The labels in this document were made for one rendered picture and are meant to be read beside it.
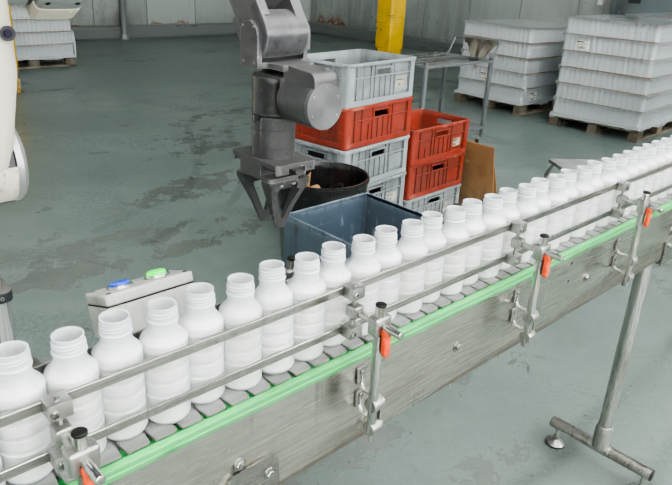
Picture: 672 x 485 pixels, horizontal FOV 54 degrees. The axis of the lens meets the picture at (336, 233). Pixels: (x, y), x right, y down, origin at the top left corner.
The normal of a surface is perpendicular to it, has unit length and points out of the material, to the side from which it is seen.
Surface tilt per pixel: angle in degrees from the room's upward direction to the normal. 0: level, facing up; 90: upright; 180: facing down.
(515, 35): 91
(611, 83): 90
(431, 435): 0
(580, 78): 89
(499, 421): 0
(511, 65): 90
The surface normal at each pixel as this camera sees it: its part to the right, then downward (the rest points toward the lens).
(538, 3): -0.73, 0.22
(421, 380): 0.68, 0.31
